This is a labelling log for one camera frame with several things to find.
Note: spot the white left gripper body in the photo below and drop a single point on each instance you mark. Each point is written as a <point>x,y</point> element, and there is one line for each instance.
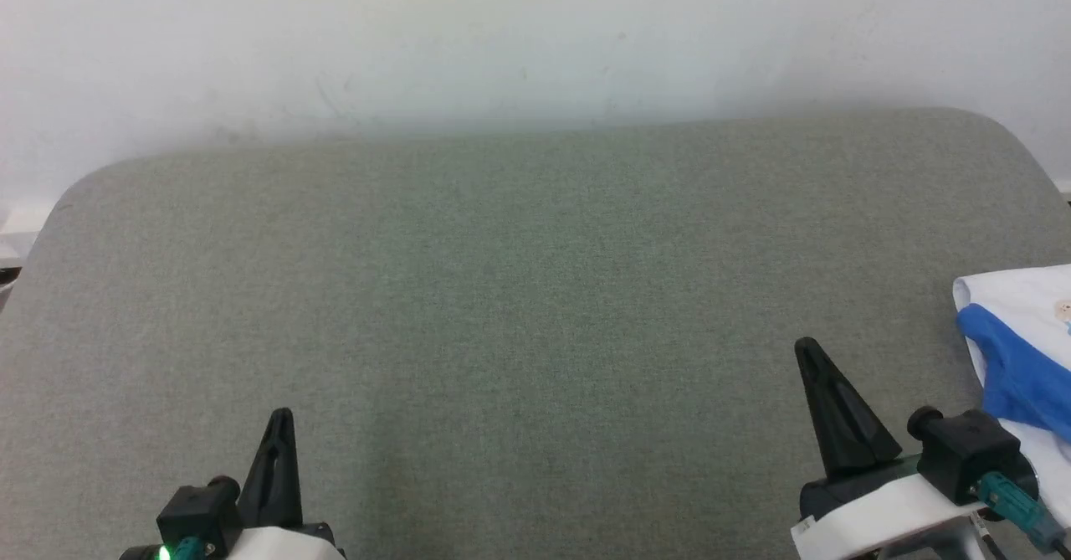
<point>284,547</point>

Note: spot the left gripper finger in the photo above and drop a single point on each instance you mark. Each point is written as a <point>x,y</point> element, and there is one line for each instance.
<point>276,485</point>

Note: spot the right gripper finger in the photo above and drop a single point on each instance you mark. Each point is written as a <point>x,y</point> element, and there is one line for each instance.
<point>845,426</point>

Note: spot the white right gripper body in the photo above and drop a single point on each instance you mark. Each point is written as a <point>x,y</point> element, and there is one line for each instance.
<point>878,510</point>

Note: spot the white and blue shirt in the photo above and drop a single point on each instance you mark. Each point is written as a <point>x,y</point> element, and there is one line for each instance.
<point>1021,309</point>

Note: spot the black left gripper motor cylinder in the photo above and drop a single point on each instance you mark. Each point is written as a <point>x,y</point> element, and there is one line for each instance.
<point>138,553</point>

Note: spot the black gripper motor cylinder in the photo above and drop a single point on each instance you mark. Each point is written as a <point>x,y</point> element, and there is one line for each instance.
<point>1029,476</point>
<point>138,553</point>

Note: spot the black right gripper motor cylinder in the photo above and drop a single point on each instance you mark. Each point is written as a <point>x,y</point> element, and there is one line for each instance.
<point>1029,476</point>

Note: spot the black flat strip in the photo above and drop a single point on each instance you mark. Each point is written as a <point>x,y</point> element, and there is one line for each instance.
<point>8,275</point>

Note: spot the white skirting box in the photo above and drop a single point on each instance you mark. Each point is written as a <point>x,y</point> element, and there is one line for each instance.
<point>21,225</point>

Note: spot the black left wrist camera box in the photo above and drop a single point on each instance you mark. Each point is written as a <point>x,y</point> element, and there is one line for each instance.
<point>197,510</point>

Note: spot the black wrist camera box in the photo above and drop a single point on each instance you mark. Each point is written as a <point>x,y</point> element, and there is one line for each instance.
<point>971,451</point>
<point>197,510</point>

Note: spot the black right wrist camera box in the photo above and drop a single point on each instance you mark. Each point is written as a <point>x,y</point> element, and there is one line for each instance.
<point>971,451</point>

